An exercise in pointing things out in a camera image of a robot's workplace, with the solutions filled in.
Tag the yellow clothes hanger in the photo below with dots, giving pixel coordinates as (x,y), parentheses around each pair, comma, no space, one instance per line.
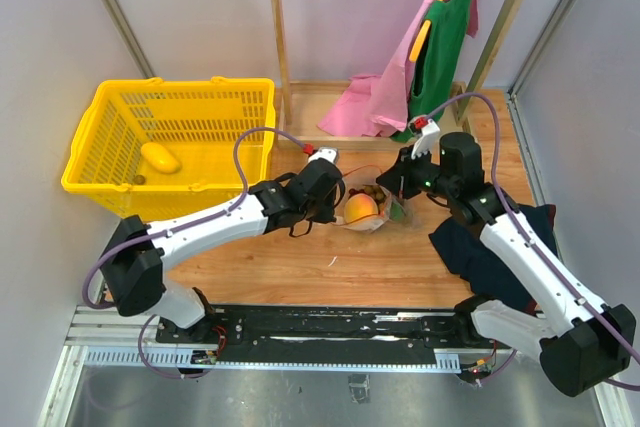
(419,41)

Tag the wooden clothes rack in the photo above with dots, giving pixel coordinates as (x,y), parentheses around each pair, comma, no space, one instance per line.
(380,119)

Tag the orange peach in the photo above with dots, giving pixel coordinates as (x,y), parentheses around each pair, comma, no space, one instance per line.
(359,207)

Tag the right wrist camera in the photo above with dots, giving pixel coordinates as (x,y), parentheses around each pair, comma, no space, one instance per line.
(426,132)

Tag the clear zip top bag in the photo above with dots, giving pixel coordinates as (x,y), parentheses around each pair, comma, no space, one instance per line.
(394,210)

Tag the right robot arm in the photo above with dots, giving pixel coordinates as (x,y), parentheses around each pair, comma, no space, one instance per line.
(579,341)

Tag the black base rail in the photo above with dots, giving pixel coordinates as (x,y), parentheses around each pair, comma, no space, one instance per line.
(340,339)

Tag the yellow mango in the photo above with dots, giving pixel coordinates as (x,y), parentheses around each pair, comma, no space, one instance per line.
(160,158)

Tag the pink shirt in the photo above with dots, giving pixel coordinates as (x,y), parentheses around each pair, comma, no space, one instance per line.
(385,83)

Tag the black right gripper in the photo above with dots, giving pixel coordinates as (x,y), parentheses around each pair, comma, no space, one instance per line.
(399,177)

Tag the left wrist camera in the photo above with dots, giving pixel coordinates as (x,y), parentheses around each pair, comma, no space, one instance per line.
(324,153)

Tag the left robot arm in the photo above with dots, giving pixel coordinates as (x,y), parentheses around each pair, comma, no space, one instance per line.
(139,255)

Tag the yellow plastic basket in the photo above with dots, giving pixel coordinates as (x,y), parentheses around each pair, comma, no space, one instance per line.
(218,129)

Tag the green shirt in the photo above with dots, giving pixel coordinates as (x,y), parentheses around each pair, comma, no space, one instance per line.
(452,21)

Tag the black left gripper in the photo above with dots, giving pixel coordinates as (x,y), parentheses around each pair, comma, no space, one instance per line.
(328,214)

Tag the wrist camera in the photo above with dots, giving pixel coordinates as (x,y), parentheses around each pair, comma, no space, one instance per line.
(324,153)
(426,132)

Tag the longan fruit bunch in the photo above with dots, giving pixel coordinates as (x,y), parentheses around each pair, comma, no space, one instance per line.
(374,191)

